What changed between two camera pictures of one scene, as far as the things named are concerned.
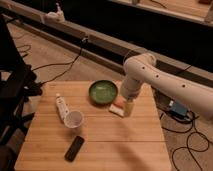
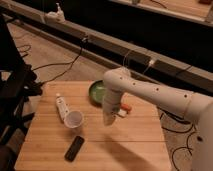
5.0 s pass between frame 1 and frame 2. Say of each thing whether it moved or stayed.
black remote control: stayed
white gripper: moved
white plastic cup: stayed
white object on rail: stayed
